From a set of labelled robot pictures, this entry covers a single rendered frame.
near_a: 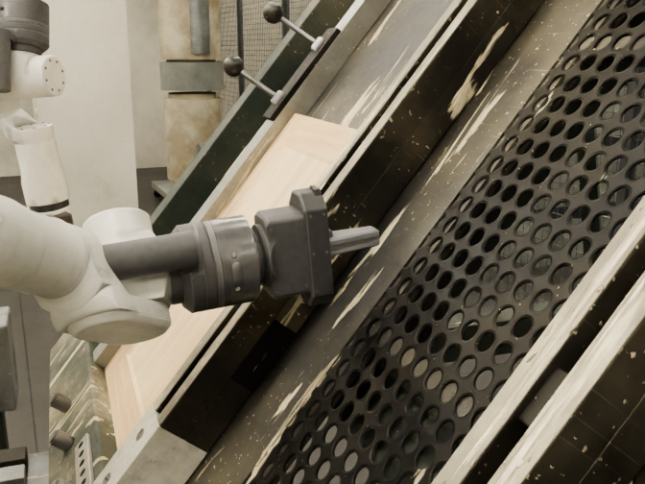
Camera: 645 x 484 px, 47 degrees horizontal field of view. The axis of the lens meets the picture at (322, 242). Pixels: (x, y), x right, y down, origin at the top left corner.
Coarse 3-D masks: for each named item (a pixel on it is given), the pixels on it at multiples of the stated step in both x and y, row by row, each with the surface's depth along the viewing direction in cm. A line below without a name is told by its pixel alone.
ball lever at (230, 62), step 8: (232, 56) 134; (224, 64) 134; (232, 64) 133; (240, 64) 134; (232, 72) 134; (240, 72) 134; (256, 80) 134; (264, 88) 134; (272, 96) 134; (280, 96) 133
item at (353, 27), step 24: (360, 0) 134; (384, 0) 133; (360, 24) 133; (336, 48) 132; (312, 72) 132; (336, 72) 134; (312, 96) 133; (288, 120) 133; (264, 144) 132; (240, 168) 132; (216, 192) 134; (216, 216) 133; (96, 360) 132
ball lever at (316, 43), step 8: (264, 8) 134; (272, 8) 133; (280, 8) 134; (264, 16) 134; (272, 16) 133; (280, 16) 134; (288, 24) 134; (296, 32) 134; (304, 32) 134; (312, 40) 134; (320, 40) 133; (312, 48) 133
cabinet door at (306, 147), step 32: (288, 128) 130; (320, 128) 118; (288, 160) 121; (320, 160) 110; (256, 192) 125; (288, 192) 113; (192, 320) 113; (128, 352) 127; (160, 352) 115; (128, 384) 118; (160, 384) 108; (128, 416) 110
